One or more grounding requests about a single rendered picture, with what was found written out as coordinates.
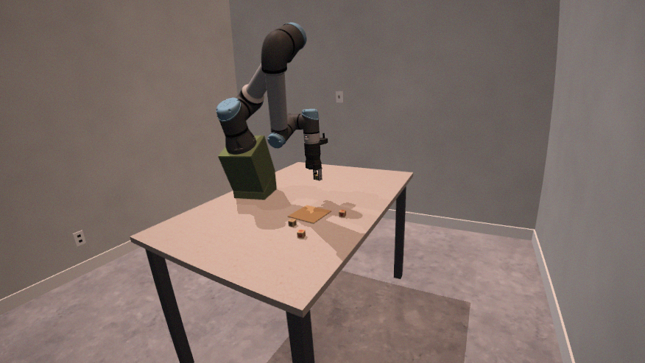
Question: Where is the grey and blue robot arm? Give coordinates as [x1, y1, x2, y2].
[216, 23, 320, 155]

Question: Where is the tan square mat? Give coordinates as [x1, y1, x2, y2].
[288, 205, 331, 224]

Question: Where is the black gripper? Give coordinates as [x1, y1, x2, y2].
[303, 133, 328, 181]

